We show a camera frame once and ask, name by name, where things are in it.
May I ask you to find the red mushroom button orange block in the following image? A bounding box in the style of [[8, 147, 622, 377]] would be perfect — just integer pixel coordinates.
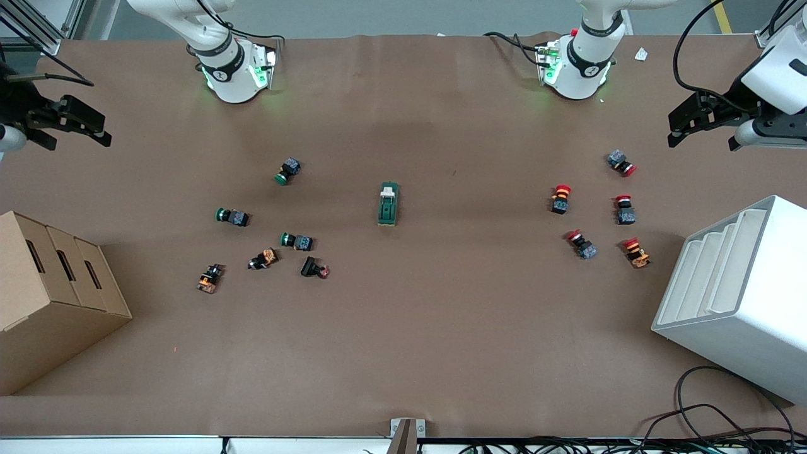
[[622, 237, 651, 269]]

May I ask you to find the brown cardboard box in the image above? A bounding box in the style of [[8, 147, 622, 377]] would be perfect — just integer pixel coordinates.
[[0, 210, 133, 397]]

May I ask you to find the black pushbutton orange block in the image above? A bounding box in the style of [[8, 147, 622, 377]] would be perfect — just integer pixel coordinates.
[[247, 248, 279, 271], [196, 264, 225, 294]]

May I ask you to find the white stepped rack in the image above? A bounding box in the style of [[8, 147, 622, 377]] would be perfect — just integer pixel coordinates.
[[651, 195, 807, 405]]

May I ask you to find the brown table mat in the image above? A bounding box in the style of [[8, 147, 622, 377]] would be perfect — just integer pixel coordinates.
[[0, 32, 807, 439]]

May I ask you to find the aluminium frame profile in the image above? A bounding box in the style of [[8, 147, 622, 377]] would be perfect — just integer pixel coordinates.
[[755, 0, 807, 49], [0, 0, 64, 56]]

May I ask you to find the black arm base cable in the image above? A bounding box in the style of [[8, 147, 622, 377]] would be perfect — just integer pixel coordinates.
[[484, 30, 544, 66]]

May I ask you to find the black looped cable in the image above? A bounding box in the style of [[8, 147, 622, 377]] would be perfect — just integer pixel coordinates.
[[643, 366, 796, 442]]

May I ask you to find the white table edge rail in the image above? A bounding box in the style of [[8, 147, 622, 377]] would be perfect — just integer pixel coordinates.
[[0, 435, 392, 454]]

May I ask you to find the metal bracket with profile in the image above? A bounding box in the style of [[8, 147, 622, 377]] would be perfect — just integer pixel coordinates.
[[390, 417, 426, 454]]

